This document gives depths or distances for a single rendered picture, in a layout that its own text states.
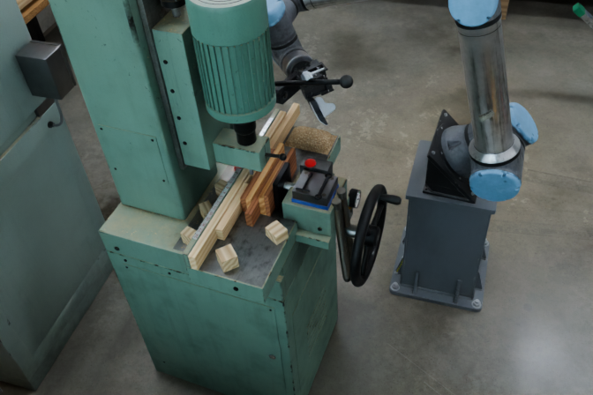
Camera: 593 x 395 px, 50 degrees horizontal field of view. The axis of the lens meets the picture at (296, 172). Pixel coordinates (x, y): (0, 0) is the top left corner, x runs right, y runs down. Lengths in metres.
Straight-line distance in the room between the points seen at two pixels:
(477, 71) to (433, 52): 2.21
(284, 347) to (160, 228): 0.51
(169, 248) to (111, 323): 0.96
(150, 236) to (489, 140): 1.01
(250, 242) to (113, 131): 0.46
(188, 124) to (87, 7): 0.37
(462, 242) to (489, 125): 0.65
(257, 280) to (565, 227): 1.76
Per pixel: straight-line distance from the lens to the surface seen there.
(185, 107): 1.59
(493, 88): 1.79
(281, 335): 1.90
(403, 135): 3.32
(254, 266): 1.59
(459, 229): 2.34
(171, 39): 1.48
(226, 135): 1.70
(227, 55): 1.41
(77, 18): 1.55
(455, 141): 2.18
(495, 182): 1.97
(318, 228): 1.66
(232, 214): 1.66
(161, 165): 1.72
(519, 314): 2.67
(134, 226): 1.89
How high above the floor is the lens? 2.15
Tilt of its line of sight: 44 degrees down
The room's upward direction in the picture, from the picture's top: 5 degrees counter-clockwise
